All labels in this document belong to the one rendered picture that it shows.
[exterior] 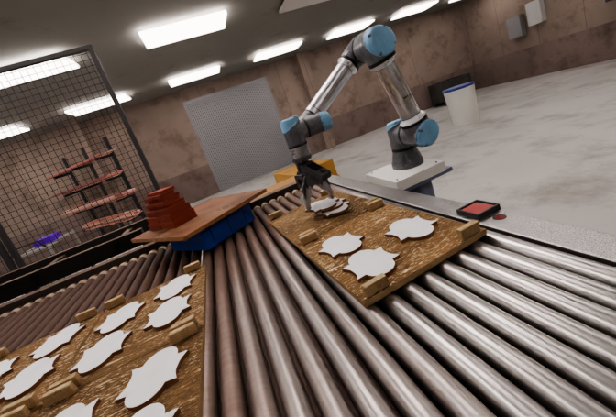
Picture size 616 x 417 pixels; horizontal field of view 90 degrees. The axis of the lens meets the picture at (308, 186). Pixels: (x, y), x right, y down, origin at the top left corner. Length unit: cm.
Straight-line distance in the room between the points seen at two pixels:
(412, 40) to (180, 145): 844
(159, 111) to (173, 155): 125
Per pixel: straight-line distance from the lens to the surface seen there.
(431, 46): 1278
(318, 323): 69
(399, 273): 73
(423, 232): 85
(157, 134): 971
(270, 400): 61
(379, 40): 129
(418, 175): 146
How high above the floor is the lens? 132
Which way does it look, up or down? 13 degrees down
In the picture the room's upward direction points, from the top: 20 degrees counter-clockwise
